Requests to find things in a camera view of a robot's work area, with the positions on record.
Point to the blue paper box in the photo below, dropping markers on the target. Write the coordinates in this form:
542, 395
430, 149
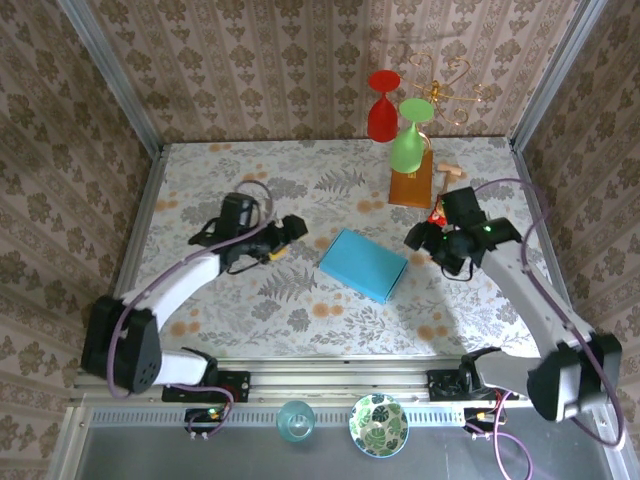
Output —
362, 265

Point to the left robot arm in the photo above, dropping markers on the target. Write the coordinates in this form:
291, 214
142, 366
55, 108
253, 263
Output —
175, 290

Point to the black connector box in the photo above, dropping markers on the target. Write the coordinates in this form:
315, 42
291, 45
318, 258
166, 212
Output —
200, 417
475, 417

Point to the red snack packet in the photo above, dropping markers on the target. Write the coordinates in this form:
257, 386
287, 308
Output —
437, 216

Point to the green plastic goblet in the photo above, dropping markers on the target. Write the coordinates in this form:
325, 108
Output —
406, 150

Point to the red plastic goblet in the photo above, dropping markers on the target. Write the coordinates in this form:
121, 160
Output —
380, 117

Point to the teal glass cup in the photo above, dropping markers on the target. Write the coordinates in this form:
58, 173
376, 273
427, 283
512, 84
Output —
295, 425

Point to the leaf pattern bowl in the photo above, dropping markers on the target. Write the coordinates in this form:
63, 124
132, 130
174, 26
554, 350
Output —
378, 425

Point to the grey metal panel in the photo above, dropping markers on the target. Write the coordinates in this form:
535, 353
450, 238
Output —
150, 455

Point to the aluminium table side rail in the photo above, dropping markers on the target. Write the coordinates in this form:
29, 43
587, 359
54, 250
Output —
537, 170
142, 210

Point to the aluminium mounting rail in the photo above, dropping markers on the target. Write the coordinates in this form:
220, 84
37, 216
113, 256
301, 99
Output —
325, 382

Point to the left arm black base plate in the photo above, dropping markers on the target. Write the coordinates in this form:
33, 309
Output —
235, 387

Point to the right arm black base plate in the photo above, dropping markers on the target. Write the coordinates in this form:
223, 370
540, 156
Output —
440, 387

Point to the aluminium frame post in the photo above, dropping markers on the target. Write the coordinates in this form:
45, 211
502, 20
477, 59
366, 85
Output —
115, 70
555, 70

